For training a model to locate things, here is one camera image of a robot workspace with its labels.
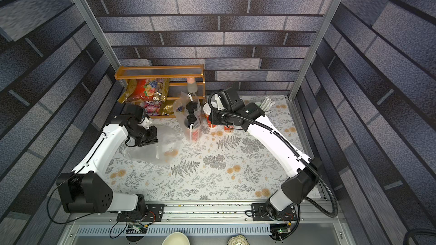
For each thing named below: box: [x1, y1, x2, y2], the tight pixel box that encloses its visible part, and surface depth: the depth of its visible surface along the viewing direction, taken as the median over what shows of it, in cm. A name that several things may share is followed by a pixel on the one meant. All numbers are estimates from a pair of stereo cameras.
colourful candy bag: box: [144, 100, 162, 117], surface depth 112 cm
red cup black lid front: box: [186, 113, 201, 142], surface depth 87 cm
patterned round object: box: [227, 234, 251, 245], surface depth 68 cm
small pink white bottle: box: [186, 77, 199, 94], surface depth 102 cm
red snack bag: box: [126, 78, 165, 103], surface depth 97 cm
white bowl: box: [161, 231, 191, 245], surface depth 66 cm
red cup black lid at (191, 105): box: [185, 96, 198, 114], surface depth 92 cm
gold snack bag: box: [161, 104, 175, 116], surface depth 109 cm
